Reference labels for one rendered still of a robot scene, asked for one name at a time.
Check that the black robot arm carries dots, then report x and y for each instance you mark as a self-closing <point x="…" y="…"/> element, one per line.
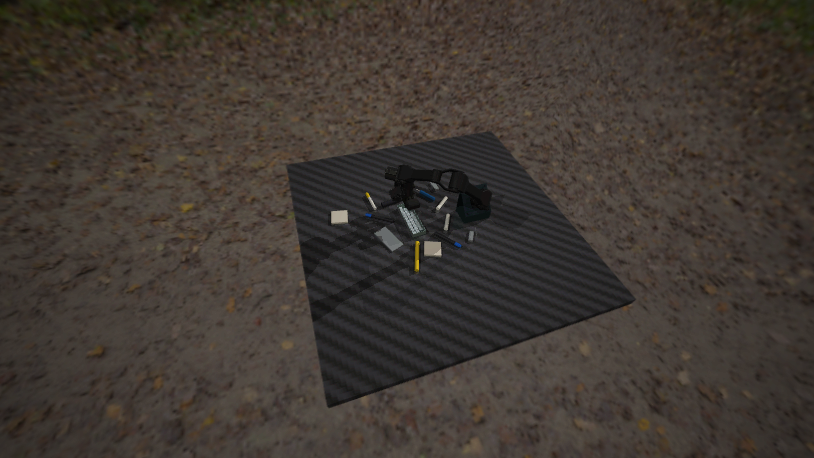
<point x="459" y="183"/>

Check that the grey keyboard with white letter keys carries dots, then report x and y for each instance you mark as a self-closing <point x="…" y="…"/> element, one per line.
<point x="412" y="221"/>

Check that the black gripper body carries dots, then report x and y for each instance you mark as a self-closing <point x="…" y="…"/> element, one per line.
<point x="411" y="202"/>

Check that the beige flat slab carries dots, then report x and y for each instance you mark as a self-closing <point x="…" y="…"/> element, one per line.
<point x="339" y="217"/>

